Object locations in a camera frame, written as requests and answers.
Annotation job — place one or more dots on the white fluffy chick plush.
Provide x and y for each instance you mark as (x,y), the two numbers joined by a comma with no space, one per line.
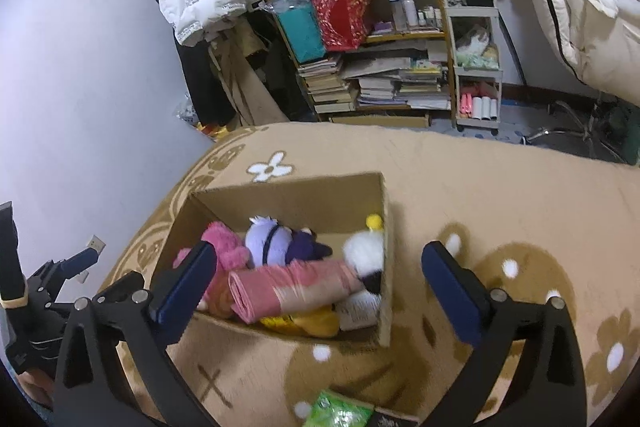
(364,252)

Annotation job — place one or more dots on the pink roll package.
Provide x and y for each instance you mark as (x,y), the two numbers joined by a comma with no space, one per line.
(301,286)

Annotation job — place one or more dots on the person's left hand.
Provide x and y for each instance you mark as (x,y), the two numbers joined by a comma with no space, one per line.
(39,386)

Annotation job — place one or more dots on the black Face tissue pack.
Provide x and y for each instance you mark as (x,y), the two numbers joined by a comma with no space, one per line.
(388,418)

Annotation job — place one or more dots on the green tissue pack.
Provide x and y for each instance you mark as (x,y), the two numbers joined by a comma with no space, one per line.
(334,410)

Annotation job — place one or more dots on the red gift bag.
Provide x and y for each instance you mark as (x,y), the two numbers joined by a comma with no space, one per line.
(344,24)

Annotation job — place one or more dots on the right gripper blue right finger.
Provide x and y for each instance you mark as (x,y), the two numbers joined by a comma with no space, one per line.
(458,291)

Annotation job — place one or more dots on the beige trench coat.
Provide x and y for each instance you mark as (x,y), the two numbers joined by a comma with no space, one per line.
(247,94)

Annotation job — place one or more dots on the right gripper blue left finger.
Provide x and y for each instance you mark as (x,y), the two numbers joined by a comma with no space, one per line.
(177,293)

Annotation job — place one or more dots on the open cardboard box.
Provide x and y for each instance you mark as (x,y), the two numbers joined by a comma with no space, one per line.
(334,207)

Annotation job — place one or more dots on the white rolling cart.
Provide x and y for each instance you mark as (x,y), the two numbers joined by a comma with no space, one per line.
(475,64)

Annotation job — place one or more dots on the pink bear plush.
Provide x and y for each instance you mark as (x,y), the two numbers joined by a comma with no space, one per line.
(231,255)

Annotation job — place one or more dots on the wooden bookshelf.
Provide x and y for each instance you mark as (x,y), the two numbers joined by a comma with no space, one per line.
(389,20)

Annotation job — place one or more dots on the purple haired doll plush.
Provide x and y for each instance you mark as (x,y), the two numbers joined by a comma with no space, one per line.
(270,242)

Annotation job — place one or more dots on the teal bag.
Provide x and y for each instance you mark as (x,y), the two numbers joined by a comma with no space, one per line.
(300,25)

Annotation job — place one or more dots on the pink swiss roll plush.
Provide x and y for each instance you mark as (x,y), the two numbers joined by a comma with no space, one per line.
(358,311)

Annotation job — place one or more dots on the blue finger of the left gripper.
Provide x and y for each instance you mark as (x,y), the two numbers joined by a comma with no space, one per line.
(75,259)
(121,291)

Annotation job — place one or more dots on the stack of books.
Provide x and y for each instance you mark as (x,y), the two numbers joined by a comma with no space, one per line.
(411,74)

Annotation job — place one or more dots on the yellow dog plush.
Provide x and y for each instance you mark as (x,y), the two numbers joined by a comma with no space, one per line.
(320,323)

